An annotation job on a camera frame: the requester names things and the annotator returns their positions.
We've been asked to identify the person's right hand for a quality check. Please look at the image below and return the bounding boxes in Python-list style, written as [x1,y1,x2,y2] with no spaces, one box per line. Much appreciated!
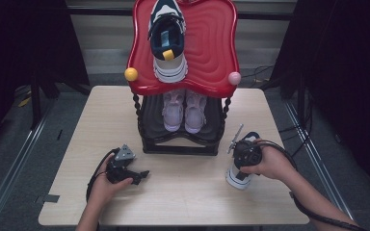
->
[240,138,299,183]

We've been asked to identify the metal floor rail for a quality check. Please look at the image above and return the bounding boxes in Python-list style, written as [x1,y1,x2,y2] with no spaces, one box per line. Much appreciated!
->
[0,104,56,231]
[283,101,362,231]

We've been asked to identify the person's left hand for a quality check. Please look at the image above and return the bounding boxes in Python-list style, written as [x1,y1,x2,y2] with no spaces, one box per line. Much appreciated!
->
[89,153,135,207]

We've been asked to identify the black curtain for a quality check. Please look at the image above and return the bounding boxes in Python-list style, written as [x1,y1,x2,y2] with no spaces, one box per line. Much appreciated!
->
[271,0,370,201]

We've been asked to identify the red and black shoe rack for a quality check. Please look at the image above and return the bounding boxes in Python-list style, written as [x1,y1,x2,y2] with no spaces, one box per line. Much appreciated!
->
[123,0,243,157]

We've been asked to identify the grey tape strip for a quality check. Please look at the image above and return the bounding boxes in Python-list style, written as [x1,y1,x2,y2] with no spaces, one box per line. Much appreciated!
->
[42,193,61,204]

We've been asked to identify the yellow floor object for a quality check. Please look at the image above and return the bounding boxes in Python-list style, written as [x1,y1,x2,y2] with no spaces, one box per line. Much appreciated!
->
[16,95,33,109]

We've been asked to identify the black floor cables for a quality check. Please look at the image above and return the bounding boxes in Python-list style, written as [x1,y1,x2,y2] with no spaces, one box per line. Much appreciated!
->
[241,64,316,159]

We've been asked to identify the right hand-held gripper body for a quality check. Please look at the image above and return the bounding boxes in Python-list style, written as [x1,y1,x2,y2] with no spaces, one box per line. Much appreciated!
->
[226,123,264,168]

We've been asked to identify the navy and white sneaker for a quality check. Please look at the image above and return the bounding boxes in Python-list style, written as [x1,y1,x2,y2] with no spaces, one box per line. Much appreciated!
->
[147,0,189,85]
[225,131,263,191]

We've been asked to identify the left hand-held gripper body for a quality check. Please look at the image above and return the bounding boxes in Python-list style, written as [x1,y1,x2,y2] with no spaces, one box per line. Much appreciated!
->
[105,143,142,186]

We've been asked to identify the black metal stand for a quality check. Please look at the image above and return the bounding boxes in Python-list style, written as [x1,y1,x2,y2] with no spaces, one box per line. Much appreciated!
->
[29,75,43,130]

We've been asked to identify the left hand-held gripper cable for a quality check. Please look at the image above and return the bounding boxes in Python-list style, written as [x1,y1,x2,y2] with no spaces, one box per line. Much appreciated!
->
[85,146,121,204]

